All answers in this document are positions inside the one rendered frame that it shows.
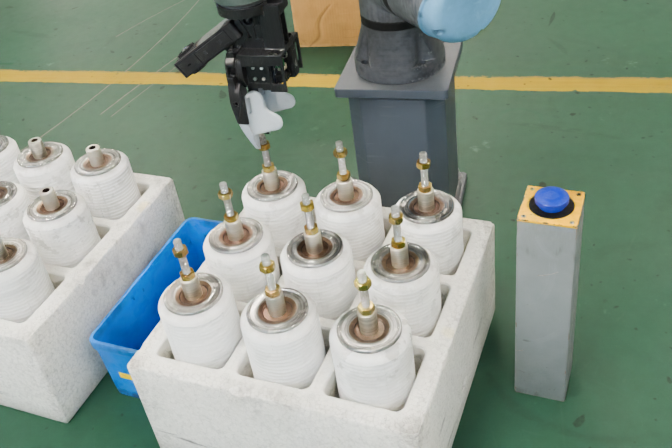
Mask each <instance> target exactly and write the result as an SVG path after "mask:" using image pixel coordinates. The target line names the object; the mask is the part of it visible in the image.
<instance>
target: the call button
mask: <svg viewBox="0 0 672 448"><path fill-rule="evenodd" d="M535 203H536V205H537V206H538V207H539V208H540V209H541V210H542V211H544V212H548V213H557V212H560V211H562V210H563V209H564V208H565V207H566V206H567V205H568V204H569V194H568V192H567V191H565V190H564V189H562V188H559V187H555V186H548V187H544V188H541V189H539V190H538V191H537V192H536V193H535Z"/></svg>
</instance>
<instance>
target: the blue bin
mask: <svg viewBox="0 0 672 448"><path fill-rule="evenodd" d="M220 223H222V221H216V220H209V219H203V218H196V217H191V218H188V219H186V220H185V221H183V223H182V224H181V225H180V226H179V228H178V229H177V230H176V231H175V232H174V234H173V235H172V236H171V237H170V239H169V240H168V241H167V242H166V243H165V245H164V246H163V247H162V248H161V250H160V251H159V252H158V253H157V254H156V256H155V257H154V258H153V259H152V260H151V262H150V263H149V264H148V265H147V267H146V268H145V269H144V270H143V271H142V273H141V274H140V275H139V276H138V278H137V279H136V280H135V281H134V282H133V284H132V285H131V286H130V287H129V289H128V290H127V291H126V292H125V293H124V295H123V296H122V297H121V298H120V299H119V301H118V302H117V303H116V304H115V306H114V307H113V308H112V309H111V310H110V312H109V313H108V314H107V315H106V317H105V318H104V319H103V320H102V321H101V323H100V324H99V325H98V326H97V328H96V329H95V330H94V331H93V332H92V334H91V336H90V337H89V341H90V343H91V345H92V347H93V348H94V349H96V350H97V351H98V353H99V355H100V357H101V359H102V360H103V362H104V364H105V366H106V368H107V370H108V372H109V374H110V376H111V378H112V380H113V382H114V383H115V385H116V387H117V389H118V391H119V392H120V393H121V394H124V395H128V396H132V397H135V398H139V399H140V397H139V394H138V392H137V390H136V387H135V385H134V382H133V380H132V377H131V375H130V373H129V370H128V368H127V364H128V363H129V362H130V360H131V359H132V357H133V356H134V355H135V353H136V352H137V351H139V350H140V348H141V347H142V344H143V343H144V341H145V340H146V339H147V337H148V336H149V335H150V333H151V332H152V331H153V329H154V328H155V327H156V325H157V324H158V323H159V321H160V320H161V318H160V315H159V313H158V303H159V300H160V297H161V295H162V294H163V292H164V291H165V289H166V288H167V287H168V286H169V285H171V284H172V283H173V282H174V281H175V280H177V279H179V278H180V274H179V272H180V271H181V270H182V269H181V266H180V263H179V260H178V258H175V257H174V255H173V252H172V248H173V247H174V244H173V240H174V239H175V238H180V239H181V241H182V244H185V245H186V247H187V249H188V252H189V253H188V254H187V255H186V257H187V261H188V264H189V267H191V268H193V270H194V272H195V273H196V272H197V271H198V269H199V268H200V267H201V265H202V264H203V263H204V261H205V260H206V258H205V255H204V251H203V244H204V241H205V239H206V237H207V235H208V234H209V233H210V231H211V230H213V229H214V228H215V227H216V226H217V225H218V224H220Z"/></svg>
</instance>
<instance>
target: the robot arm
mask: <svg viewBox="0 0 672 448"><path fill-rule="evenodd" d="M214 2H216V6H217V11H218V14H219V16H221V17H223V18H225V19H224V20H223V21H222V22H220V23H219V24H218V25H217V26H215V27H214V28H213V29H211V30H210V31H209V32H208V33H206V34H205V35H204V36H202V37H201V38H200V39H199V40H197V41H196V42H195V43H193V42H191V43H190V44H189V45H187V46H186V47H184V48H183V49H182V51H181V52H180V53H179V54H178V56H177V57H178V59H177V61H176V62H175V64H174V66H175V67H176V68H177V69H178V70H179V71H180V72H181V73H182V74H183V75H184V76H185V78H188V77H189V76H190V75H192V74H196V73H198V72H199V71H200V70H202V69H203V68H204V67H205V66H206V64H207V63H208V62H209V61H210V60H212V59H213V58H214V57H216V56H217V55H218V54H220V53H221V52H222V51H224V50H226V51H227V52H226V57H225V70H226V78H227V83H228V92H229V100H230V104H231V107H232V110H233V113H234V115H235V118H236V120H237V123H238V124H239V125H240V127H241V129H242V131H243V132H244V133H245V135H246V136H247V138H248V139H249V140H250V142H251V143H252V144H253V146H254V147H255V148H256V149H261V143H260V137H259V134H262V133H266V134H270V132H271V131H275V130H279V129H280V128H281V127H282V126H283V121H282V118H281V117H280V116H279V115H278V114H276V113H274V112H277V111H281V110H285V109H289V108H292V107H294V105H295V98H294V96H293V95H291V94H289V93H286V92H288V88H287V82H288V80H289V78H290V77H296V76H297V74H298V73H299V68H303V62H302V56H301V50H300V44H299V38H298V32H288V30H287V24H286V18H285V12H284V9H285V8H286V7H287V5H288V1H287V0H214ZM500 2H501V0H359V9H360V17H361V28H360V32H359V37H358V41H357V46H356V50H355V67H356V71H357V73H358V74H359V75H360V76H361V77H362V78H364V79H365V80H368V81H370V82H374V83H378V84H386V85H400V84H409V83H414V82H418V81H421V80H424V79H427V78H429V77H431V76H433V75H435V74H436V73H438V72H439V71H440V70H441V69H442V68H443V67H444V65H445V62H446V56H445V46H444V43H443V41H444V42H449V43H457V42H462V41H466V40H468V39H470V38H472V37H474V36H476V35H477V34H478V33H479V31H480V30H481V29H484V28H485V27H486V26H487V25H488V24H489V23H490V22H491V20H492V19H493V17H494V16H495V14H496V12H497V10H498V8H499V5H500ZM295 42H296V46H297V52H298V58H299V59H297V54H296V48H295ZM286 81H287V82H286ZM282 82H283V84H281V83H282ZM247 86H248V92H247Z"/></svg>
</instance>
